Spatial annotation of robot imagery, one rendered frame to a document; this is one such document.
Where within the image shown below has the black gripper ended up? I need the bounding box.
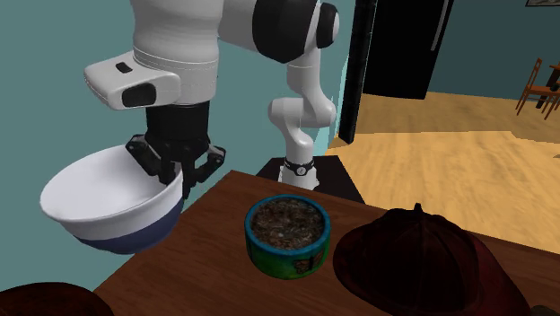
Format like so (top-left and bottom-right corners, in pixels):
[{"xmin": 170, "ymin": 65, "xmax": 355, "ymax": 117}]
[{"xmin": 125, "ymin": 101, "xmax": 228, "ymax": 200}]

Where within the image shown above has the white bowl with blue base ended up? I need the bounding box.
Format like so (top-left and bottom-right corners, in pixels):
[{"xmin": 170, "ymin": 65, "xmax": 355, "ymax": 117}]
[{"xmin": 39, "ymin": 144, "xmax": 185, "ymax": 256}]

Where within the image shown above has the brown wooden table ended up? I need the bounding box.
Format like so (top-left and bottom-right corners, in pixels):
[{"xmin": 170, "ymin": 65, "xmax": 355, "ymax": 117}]
[{"xmin": 93, "ymin": 169, "xmax": 560, "ymax": 316}]

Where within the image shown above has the blue green pot with soil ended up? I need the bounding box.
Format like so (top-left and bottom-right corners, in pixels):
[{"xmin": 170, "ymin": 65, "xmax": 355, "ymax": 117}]
[{"xmin": 243, "ymin": 194, "xmax": 332, "ymax": 281}]

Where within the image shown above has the black robot stand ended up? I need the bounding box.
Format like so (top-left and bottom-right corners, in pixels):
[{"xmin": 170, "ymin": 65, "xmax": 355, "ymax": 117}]
[{"xmin": 255, "ymin": 154, "xmax": 366, "ymax": 205}]

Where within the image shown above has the dark red round object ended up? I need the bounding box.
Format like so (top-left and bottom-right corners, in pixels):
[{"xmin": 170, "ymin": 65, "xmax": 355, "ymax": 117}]
[{"xmin": 0, "ymin": 282, "xmax": 115, "ymax": 316}]

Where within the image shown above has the black refrigerator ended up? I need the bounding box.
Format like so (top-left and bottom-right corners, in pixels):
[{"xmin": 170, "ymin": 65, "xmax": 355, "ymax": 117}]
[{"xmin": 338, "ymin": 0, "xmax": 455, "ymax": 145}]

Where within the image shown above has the dark red hat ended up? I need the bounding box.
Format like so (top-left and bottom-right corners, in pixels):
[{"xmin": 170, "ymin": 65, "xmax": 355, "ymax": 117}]
[{"xmin": 332, "ymin": 202, "xmax": 533, "ymax": 316}]

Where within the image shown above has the wooden chair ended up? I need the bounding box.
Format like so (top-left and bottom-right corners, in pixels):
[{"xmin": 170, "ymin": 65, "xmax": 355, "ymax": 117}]
[{"xmin": 515, "ymin": 57, "xmax": 560, "ymax": 121}]

